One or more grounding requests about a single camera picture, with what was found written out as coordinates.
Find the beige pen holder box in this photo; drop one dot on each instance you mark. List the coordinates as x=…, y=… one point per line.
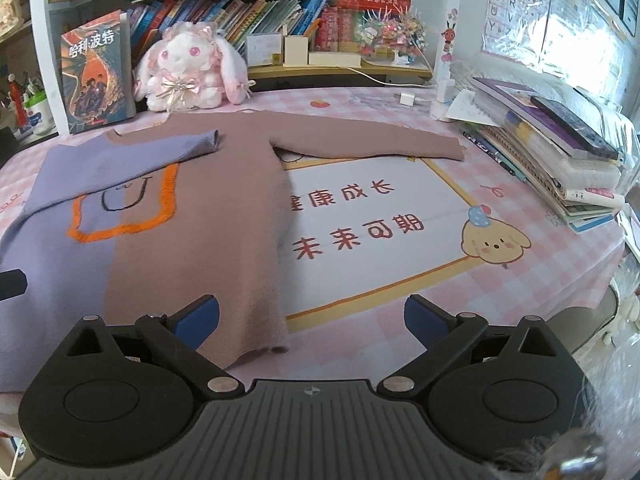
x=296, y=50

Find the white charger plug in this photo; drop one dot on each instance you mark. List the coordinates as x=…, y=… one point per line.
x=406, y=99

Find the row of colourful books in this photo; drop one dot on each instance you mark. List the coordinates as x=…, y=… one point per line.
x=225, y=17

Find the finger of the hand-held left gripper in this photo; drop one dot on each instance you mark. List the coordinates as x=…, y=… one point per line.
x=11, y=285

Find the red thick books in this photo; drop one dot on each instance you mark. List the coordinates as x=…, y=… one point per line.
x=370, y=0

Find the flat cream box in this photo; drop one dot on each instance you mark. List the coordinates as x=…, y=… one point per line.
x=334, y=59

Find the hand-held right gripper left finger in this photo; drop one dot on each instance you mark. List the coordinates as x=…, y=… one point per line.
x=200, y=317

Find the pink white plush bunny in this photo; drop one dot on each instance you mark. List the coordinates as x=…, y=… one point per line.
x=187, y=67

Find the colourful flower ornament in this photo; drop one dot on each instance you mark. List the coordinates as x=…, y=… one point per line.
x=390, y=32

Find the purple and mauve sweater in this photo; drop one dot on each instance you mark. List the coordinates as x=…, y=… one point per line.
x=200, y=200

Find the stack of books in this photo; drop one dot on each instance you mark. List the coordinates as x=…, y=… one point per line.
x=555, y=170

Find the dragon cover book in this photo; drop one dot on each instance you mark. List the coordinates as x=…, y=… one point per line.
x=97, y=75

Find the pink checked printed table mat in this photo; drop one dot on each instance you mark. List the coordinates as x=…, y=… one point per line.
x=380, y=270

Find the white jar green lid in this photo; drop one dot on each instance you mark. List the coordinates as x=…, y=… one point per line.
x=39, y=116

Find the red tassel charm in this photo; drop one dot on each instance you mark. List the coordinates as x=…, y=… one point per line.
x=17, y=102

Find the dark smartphone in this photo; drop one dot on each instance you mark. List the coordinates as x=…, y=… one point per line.
x=575, y=127

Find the white power adapter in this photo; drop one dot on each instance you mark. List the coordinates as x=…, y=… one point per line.
x=444, y=90

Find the white note box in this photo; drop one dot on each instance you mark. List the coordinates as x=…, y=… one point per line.
x=262, y=50

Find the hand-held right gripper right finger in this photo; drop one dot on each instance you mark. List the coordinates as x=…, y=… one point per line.
x=425, y=321

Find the alphabet wall poster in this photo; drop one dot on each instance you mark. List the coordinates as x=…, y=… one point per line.
x=517, y=5

